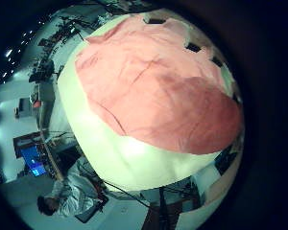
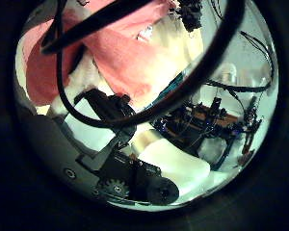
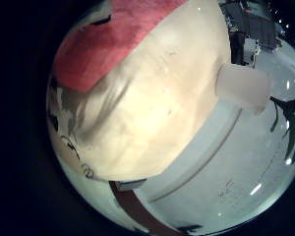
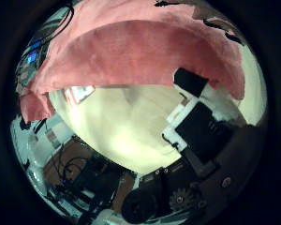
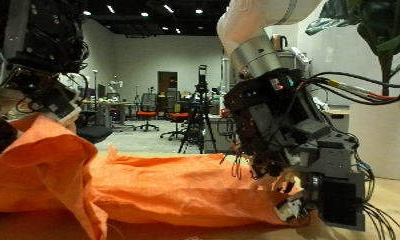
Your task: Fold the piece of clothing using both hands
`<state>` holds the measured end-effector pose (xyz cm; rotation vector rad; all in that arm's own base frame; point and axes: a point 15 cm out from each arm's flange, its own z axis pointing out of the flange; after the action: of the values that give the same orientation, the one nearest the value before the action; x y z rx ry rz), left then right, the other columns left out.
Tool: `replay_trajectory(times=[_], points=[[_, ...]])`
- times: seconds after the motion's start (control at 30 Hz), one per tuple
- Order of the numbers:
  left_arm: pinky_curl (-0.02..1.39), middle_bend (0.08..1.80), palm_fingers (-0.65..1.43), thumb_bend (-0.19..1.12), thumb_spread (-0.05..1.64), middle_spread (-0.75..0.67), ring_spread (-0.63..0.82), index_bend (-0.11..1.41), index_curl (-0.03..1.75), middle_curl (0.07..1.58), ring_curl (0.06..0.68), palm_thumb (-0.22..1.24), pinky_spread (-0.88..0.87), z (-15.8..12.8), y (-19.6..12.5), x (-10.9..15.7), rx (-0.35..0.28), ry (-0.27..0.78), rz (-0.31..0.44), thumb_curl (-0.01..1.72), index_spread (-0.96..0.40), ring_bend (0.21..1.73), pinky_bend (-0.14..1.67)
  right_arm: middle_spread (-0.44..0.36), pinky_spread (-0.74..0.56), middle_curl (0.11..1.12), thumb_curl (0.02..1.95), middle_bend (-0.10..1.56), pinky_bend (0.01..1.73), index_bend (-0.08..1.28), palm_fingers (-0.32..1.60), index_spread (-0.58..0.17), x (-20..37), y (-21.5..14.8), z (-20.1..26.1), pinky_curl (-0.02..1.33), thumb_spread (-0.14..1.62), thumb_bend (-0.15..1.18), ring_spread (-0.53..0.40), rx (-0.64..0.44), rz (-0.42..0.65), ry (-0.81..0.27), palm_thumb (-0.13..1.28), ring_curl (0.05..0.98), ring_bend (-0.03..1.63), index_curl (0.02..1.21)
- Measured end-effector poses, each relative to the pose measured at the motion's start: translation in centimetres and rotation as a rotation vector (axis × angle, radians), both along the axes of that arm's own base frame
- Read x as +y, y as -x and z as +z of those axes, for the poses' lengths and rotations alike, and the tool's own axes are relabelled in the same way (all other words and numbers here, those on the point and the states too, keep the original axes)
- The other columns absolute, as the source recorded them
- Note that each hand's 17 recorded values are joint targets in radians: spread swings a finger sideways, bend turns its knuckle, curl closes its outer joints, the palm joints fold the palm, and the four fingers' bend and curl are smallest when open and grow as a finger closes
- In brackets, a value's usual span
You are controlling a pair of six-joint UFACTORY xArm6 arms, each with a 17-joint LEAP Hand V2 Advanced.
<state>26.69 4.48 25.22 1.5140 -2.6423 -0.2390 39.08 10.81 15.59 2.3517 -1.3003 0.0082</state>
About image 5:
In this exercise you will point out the orange button shirt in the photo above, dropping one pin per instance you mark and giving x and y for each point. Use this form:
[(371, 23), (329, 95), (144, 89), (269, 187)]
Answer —
[(164, 190)]

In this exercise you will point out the red ball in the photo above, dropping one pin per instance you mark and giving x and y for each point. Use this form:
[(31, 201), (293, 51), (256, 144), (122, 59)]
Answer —
[(223, 113)]

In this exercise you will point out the low grey bench cabinet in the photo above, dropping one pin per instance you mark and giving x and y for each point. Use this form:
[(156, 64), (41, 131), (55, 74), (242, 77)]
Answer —
[(218, 133)]

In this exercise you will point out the white power strip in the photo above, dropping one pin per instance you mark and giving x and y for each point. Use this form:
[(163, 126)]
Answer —
[(300, 55)]

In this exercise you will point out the orange seat office chair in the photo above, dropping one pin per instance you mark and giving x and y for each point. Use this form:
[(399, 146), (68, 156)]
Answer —
[(147, 114), (178, 116)]

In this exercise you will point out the background work desk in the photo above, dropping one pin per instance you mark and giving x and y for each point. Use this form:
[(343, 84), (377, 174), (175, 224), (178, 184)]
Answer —
[(107, 105)]

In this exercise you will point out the copper kettle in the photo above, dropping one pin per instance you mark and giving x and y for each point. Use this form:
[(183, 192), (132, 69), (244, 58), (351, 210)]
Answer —
[(279, 41)]

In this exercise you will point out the brown door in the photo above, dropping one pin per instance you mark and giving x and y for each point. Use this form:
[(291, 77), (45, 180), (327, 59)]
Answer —
[(167, 83)]

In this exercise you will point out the green leafy plant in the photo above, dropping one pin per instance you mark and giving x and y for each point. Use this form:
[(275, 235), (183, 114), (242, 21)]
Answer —
[(387, 43)]

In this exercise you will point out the black camera tripod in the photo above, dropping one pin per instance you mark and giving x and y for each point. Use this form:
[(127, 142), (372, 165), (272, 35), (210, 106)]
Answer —
[(200, 110)]

